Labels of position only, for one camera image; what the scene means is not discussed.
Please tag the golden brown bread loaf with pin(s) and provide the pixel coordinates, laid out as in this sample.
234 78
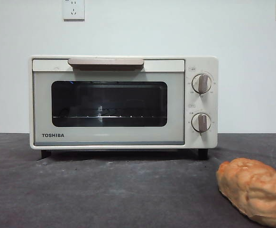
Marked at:
251 187

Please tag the cream Toshiba toaster oven body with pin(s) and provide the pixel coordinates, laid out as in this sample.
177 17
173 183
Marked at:
189 142

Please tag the beige oven knob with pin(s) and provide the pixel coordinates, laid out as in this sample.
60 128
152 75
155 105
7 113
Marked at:
202 83
201 122

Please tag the white wall power outlet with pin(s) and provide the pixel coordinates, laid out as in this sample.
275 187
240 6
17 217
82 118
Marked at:
73 14

